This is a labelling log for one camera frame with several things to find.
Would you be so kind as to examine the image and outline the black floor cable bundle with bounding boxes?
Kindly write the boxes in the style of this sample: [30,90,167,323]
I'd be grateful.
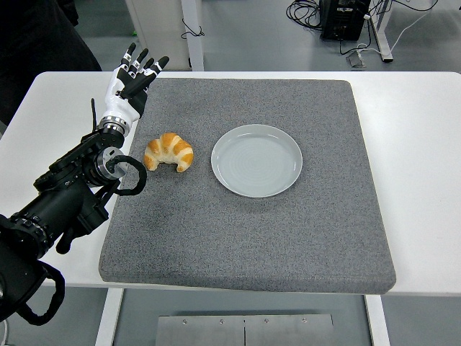
[286,0,323,32]

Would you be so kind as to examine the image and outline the golden brown croissant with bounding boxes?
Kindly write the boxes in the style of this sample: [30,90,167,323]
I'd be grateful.
[143,132,194,173]

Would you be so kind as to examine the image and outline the white desk leg with foot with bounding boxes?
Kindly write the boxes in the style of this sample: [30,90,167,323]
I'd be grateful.
[370,0,394,64]

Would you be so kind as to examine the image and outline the small clear grey floor box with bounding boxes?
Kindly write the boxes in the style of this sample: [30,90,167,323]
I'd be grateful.
[346,50,367,69]

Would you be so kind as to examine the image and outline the thin black cable on post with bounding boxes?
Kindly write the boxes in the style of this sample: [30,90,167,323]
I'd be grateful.
[181,17,205,40]

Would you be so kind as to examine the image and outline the grey speckled foam mat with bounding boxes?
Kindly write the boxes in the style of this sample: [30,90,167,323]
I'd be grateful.
[98,77,398,296]

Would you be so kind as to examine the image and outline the white floor cable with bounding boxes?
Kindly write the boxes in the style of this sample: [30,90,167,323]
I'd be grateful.
[358,0,442,55]

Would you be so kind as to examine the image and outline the black computer tower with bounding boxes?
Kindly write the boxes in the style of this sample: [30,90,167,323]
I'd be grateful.
[319,0,372,41]

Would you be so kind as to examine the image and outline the off-white cabinet panel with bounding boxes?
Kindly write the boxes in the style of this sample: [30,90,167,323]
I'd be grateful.
[125,0,191,71]

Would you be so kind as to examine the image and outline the white upright post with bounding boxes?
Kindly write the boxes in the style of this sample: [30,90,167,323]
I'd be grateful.
[181,0,205,72]

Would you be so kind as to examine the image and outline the round pale grey plate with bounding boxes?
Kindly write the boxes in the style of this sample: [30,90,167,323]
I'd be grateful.
[210,123,303,199]

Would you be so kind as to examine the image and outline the white table leg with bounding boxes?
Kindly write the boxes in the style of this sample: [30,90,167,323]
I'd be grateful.
[94,288,125,346]
[363,294,392,346]

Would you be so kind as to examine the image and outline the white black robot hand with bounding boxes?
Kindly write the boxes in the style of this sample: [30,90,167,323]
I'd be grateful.
[102,42,170,122]

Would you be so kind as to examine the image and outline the grey metal plate with screws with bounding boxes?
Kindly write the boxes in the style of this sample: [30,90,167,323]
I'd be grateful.
[156,314,335,346]

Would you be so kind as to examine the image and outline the person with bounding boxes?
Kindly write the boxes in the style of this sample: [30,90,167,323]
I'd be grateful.
[0,0,103,125]

